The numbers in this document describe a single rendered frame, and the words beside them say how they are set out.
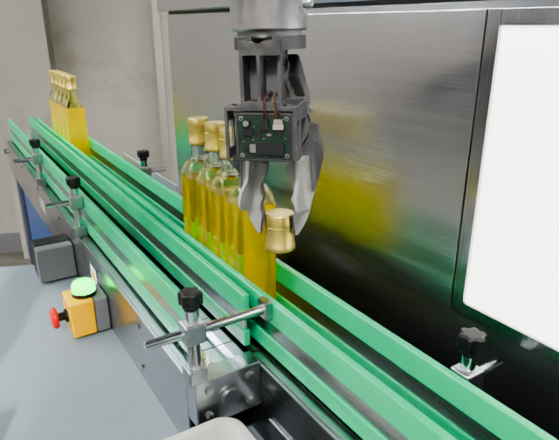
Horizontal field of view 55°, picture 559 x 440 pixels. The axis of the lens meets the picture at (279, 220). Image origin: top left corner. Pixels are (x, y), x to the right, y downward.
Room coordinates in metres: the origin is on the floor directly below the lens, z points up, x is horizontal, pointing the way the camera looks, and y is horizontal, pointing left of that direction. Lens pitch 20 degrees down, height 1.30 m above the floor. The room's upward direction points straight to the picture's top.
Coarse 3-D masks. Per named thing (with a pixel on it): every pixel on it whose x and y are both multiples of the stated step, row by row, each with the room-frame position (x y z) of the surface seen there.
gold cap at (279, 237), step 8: (280, 208) 0.59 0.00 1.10; (272, 216) 0.56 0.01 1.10; (280, 216) 0.56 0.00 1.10; (288, 216) 0.56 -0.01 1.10; (272, 224) 0.56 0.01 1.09; (280, 224) 0.56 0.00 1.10; (288, 224) 0.56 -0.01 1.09; (272, 232) 0.56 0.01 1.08; (280, 232) 0.56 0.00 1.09; (288, 232) 0.56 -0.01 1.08; (272, 240) 0.56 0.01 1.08; (280, 240) 0.55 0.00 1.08; (288, 240) 0.56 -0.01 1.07; (272, 248) 0.56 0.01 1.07; (280, 248) 0.55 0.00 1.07; (288, 248) 0.56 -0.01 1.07
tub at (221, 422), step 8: (200, 424) 0.53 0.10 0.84; (208, 424) 0.53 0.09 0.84; (216, 424) 0.53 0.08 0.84; (224, 424) 0.53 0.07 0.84; (232, 424) 0.53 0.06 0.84; (240, 424) 0.53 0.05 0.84; (184, 432) 0.52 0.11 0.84; (192, 432) 0.52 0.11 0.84; (200, 432) 0.52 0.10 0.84; (208, 432) 0.52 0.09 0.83; (216, 432) 0.53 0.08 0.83; (224, 432) 0.53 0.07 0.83; (232, 432) 0.53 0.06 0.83; (240, 432) 0.52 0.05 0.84; (248, 432) 0.52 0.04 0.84
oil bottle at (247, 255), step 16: (272, 192) 0.73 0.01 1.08; (272, 208) 0.72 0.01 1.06; (240, 224) 0.70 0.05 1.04; (240, 240) 0.70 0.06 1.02; (256, 240) 0.70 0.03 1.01; (240, 256) 0.70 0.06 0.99; (256, 256) 0.70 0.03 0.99; (272, 256) 0.72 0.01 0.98; (240, 272) 0.70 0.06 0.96; (256, 272) 0.70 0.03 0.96; (272, 272) 0.72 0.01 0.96; (272, 288) 0.72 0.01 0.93
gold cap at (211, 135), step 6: (210, 120) 0.84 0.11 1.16; (216, 120) 0.84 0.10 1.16; (204, 126) 0.83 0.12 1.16; (210, 126) 0.82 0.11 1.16; (216, 126) 0.82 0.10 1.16; (222, 126) 0.82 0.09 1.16; (204, 132) 0.83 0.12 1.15; (210, 132) 0.82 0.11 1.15; (216, 132) 0.82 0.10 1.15; (204, 138) 0.83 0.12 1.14; (210, 138) 0.82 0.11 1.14; (216, 138) 0.82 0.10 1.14; (210, 144) 0.82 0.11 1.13; (216, 144) 0.82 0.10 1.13; (210, 150) 0.82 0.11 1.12; (216, 150) 0.82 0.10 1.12
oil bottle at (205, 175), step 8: (208, 168) 0.82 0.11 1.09; (216, 168) 0.82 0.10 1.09; (200, 176) 0.82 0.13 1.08; (208, 176) 0.81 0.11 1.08; (200, 184) 0.82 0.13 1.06; (208, 184) 0.80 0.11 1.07; (200, 192) 0.82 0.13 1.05; (208, 192) 0.80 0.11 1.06; (200, 200) 0.82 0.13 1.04; (208, 200) 0.80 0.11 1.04; (200, 208) 0.83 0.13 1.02; (208, 208) 0.80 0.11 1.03; (200, 216) 0.83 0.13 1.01; (208, 216) 0.80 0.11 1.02; (200, 224) 0.83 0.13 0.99; (208, 224) 0.80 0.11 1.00; (200, 232) 0.83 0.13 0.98; (208, 232) 0.80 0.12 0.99; (200, 240) 0.83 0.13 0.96; (208, 240) 0.81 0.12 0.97; (208, 248) 0.81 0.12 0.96
